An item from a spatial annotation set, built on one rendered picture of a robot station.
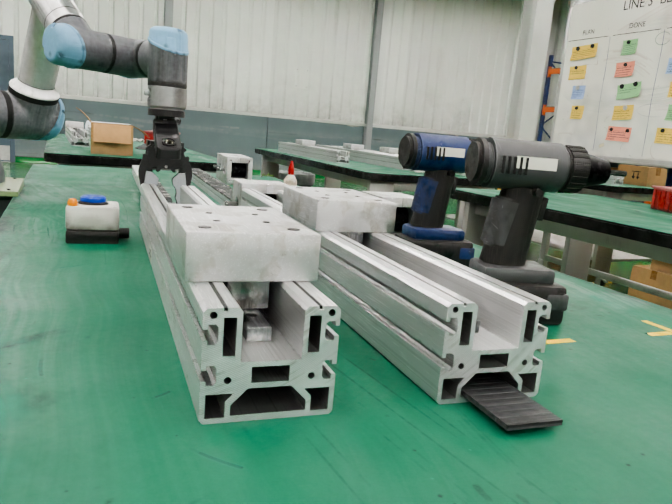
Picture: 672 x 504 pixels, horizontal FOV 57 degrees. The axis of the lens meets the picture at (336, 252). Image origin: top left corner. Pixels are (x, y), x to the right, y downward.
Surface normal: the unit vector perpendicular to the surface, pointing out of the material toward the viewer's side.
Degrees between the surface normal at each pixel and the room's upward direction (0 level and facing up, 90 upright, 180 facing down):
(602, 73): 90
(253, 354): 0
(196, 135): 90
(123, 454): 0
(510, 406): 0
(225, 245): 90
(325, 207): 90
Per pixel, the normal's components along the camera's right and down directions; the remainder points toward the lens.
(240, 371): 0.34, 0.21
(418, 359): -0.94, -0.01
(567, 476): 0.08, -0.98
